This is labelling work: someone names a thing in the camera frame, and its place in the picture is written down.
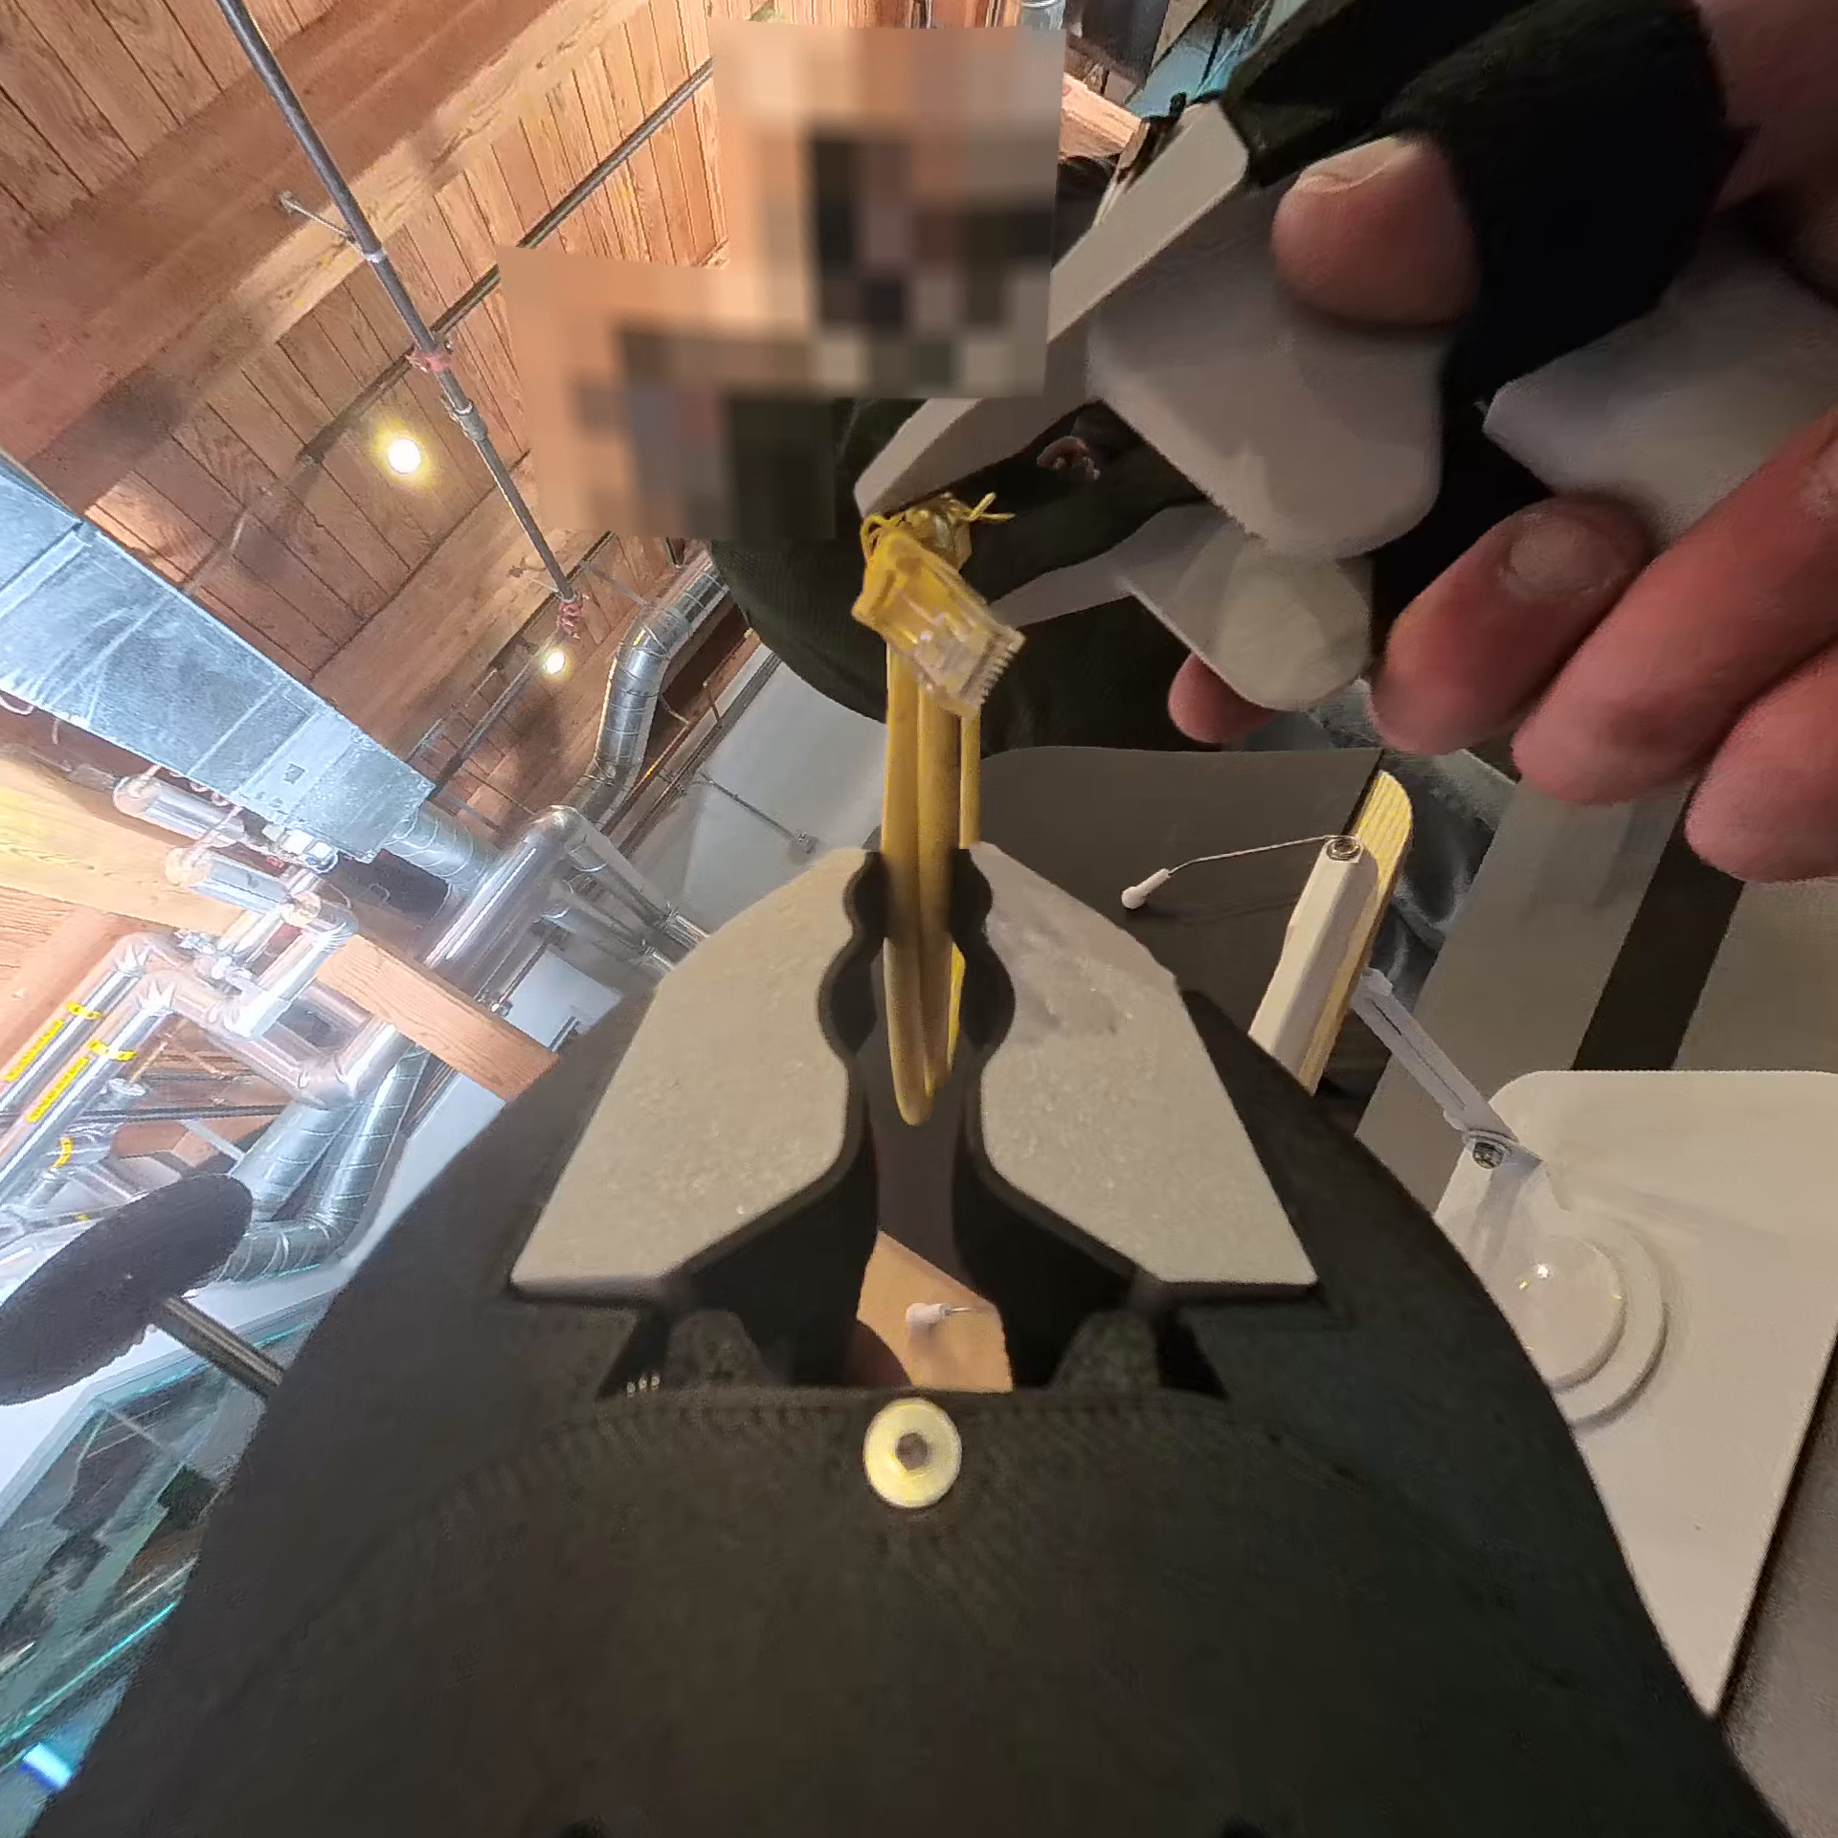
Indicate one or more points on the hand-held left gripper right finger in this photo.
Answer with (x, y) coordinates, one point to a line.
(1134, 1121)

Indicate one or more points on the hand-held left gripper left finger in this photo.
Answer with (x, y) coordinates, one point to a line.
(690, 1121)

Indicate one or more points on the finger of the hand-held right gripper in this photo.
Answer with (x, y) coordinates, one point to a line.
(1162, 216)
(1170, 554)

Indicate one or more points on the person's right hand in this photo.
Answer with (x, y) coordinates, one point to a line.
(1649, 674)

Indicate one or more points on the dark grey board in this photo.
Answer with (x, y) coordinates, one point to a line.
(1222, 803)

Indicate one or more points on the silver insulated pipes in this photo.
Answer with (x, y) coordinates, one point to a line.
(531, 876)

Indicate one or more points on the wooden book stand white base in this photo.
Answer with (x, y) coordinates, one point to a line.
(1693, 1291)

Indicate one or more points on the metal sprinkler pipe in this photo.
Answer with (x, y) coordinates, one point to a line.
(427, 358)

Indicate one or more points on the rectangular metal duct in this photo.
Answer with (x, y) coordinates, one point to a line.
(173, 662)

